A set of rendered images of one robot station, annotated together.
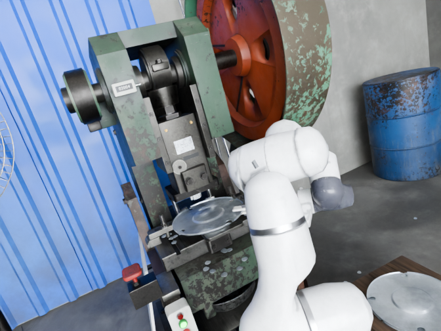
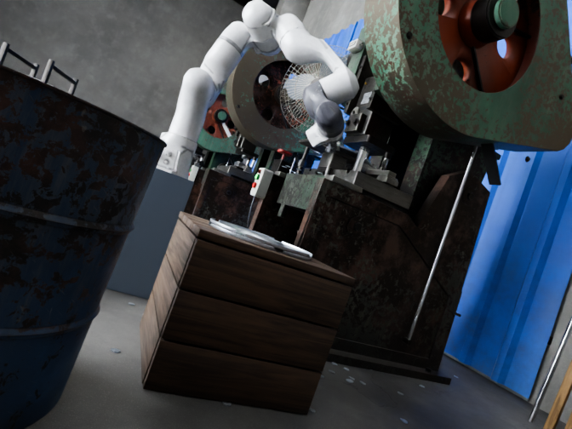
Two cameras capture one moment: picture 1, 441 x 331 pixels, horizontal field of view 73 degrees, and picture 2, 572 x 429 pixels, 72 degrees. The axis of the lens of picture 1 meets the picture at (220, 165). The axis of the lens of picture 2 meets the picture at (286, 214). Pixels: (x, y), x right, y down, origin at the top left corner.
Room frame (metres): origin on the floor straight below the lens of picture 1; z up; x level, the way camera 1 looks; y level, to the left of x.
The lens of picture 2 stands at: (0.77, -1.59, 0.42)
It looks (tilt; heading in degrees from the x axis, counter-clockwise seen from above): 1 degrees up; 84
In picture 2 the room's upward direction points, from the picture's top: 20 degrees clockwise
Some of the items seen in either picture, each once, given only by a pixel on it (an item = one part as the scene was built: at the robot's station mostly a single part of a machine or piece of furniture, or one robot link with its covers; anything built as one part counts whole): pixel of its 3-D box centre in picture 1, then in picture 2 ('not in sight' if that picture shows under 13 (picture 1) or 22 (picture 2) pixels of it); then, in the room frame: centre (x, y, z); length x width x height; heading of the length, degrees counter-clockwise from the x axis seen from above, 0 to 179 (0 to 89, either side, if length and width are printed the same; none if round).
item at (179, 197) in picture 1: (192, 188); (367, 148); (1.20, 0.14, 0.86); 0.20 x 0.16 x 0.05; 109
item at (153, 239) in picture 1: (163, 226); not in sight; (1.14, 0.30, 0.76); 0.17 x 0.06 x 0.10; 109
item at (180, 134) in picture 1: (183, 150); (373, 107); (1.16, 0.13, 1.04); 0.17 x 0.15 x 0.30; 19
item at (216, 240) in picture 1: (217, 233); (324, 163); (1.03, 0.08, 0.72); 0.25 x 0.14 x 0.14; 19
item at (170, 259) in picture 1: (205, 227); (352, 187); (1.20, 0.14, 0.68); 0.45 x 0.30 x 0.06; 109
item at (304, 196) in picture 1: (306, 208); (324, 131); (0.94, -0.25, 0.76); 0.13 x 0.05 x 0.12; 162
